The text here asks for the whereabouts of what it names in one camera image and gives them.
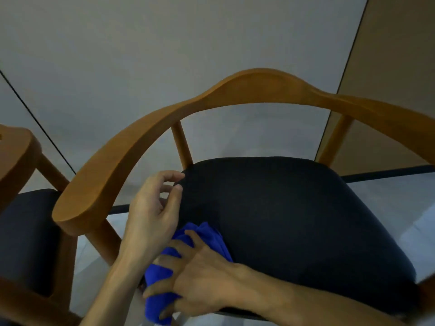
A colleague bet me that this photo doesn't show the person's right hand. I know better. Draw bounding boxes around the person's right hand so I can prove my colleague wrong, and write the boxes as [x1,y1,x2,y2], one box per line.
[143,230,250,319]

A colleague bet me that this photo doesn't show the person's left hand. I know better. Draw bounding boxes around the person's left hand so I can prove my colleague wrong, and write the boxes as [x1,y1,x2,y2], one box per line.
[118,170,186,267]

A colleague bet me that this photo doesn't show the blue cleaning cloth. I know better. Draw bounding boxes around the blue cleaning cloth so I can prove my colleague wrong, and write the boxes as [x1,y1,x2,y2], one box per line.
[144,221,235,326]

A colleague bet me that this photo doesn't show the person's left forearm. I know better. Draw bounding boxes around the person's left forearm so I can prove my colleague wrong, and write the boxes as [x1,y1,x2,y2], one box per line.
[80,255,151,326]

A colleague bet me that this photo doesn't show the black chair seat cushion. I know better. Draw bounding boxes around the black chair seat cushion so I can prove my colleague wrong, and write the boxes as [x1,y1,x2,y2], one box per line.
[174,157,419,320]
[0,189,64,297]

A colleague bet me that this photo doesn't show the person's right forearm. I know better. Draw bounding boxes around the person's right forearm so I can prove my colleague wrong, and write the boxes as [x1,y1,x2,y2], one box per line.
[238,264,416,326]

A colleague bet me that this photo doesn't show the wooden armchair with black seat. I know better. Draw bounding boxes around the wooden armchair with black seat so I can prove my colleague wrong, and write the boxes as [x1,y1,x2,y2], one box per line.
[52,68,435,326]
[0,124,83,326]

